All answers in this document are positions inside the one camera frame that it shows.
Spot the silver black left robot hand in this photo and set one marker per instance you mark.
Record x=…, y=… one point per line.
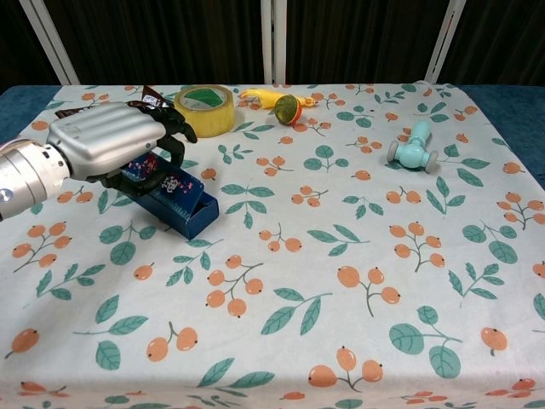
x=106, y=136

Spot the blue glasses case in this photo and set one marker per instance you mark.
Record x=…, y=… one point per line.
x=191, y=213

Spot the brown snack bag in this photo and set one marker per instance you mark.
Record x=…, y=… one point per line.
x=151, y=97

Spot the yellowish packing tape roll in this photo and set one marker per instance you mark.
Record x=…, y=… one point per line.
x=204, y=119

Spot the black pleated curtain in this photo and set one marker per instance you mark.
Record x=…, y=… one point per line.
x=170, y=38

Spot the green orange ball toy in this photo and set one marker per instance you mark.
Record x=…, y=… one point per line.
x=287, y=108

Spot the white fruit print tablecloth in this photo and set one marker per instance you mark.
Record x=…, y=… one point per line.
x=298, y=255

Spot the teal massage roller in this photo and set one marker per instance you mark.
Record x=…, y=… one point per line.
x=411, y=154

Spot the white slanted frame post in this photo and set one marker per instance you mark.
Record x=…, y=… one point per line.
x=440, y=42
x=51, y=42

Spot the white upright frame post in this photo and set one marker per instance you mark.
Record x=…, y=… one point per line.
x=274, y=42

